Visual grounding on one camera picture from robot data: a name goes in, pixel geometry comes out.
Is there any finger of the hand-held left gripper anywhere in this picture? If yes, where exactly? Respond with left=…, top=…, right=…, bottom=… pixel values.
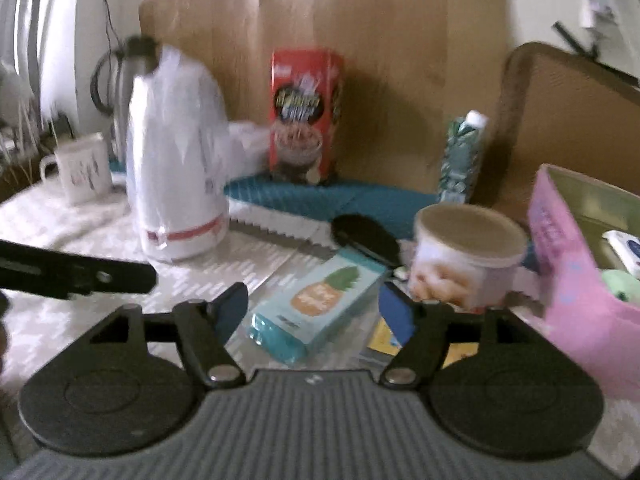
left=0, top=240, right=159, bottom=302

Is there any pink cardboard box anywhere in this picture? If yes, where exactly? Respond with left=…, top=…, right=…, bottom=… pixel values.
left=526, top=163, right=640, bottom=403

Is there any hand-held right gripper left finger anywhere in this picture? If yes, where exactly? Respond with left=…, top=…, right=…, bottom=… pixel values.
left=89, top=282, right=250, bottom=389

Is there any white enamel mug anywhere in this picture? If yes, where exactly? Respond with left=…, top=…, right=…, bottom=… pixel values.
left=39, top=132, right=114, bottom=207

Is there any light green soft cloth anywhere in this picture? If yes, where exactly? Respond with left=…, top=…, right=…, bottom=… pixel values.
left=600, top=268, right=640, bottom=304

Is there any black plastic spoon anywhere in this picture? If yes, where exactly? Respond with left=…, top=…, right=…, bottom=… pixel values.
left=330, top=213, right=407, bottom=272

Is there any bagged white paper cup stack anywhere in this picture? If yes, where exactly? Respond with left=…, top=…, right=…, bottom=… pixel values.
left=125, top=44, right=231, bottom=264

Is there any red food box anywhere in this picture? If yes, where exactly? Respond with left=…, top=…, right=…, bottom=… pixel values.
left=268, top=48, right=345, bottom=187

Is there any teal pineapple juice carton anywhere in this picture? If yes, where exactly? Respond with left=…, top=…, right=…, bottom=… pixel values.
left=248, top=247, right=389, bottom=366

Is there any wooden board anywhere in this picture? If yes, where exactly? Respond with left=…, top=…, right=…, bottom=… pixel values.
left=137, top=0, right=512, bottom=196

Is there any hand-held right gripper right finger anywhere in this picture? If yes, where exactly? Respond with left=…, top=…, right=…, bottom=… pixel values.
left=378, top=282, right=547, bottom=389

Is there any yellow flat packet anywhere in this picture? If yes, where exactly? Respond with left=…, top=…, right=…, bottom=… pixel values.
left=364, top=316, right=482, bottom=368

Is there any white blue-print packet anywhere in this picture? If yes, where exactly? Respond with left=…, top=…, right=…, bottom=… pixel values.
left=601, top=229, right=640, bottom=279

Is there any stainless steel thermos jug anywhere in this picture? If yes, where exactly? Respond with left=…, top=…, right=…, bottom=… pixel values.
left=90, top=35, right=162, bottom=162

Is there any teal ribbed mat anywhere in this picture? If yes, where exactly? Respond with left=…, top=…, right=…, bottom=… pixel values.
left=107, top=156, right=442, bottom=242

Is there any white round food tub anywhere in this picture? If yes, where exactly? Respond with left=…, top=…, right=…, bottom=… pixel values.
left=407, top=203, right=530, bottom=312

